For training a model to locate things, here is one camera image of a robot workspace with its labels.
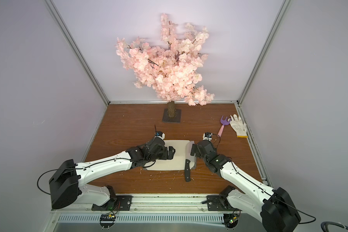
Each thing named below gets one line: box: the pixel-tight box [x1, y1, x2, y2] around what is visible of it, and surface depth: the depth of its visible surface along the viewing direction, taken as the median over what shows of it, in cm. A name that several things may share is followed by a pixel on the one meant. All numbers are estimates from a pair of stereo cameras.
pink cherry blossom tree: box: [116, 13, 215, 118], surface depth 73 cm
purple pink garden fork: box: [217, 115, 232, 138], surface depth 108 cm
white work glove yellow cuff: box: [227, 114, 248, 138], surface depth 106 cm
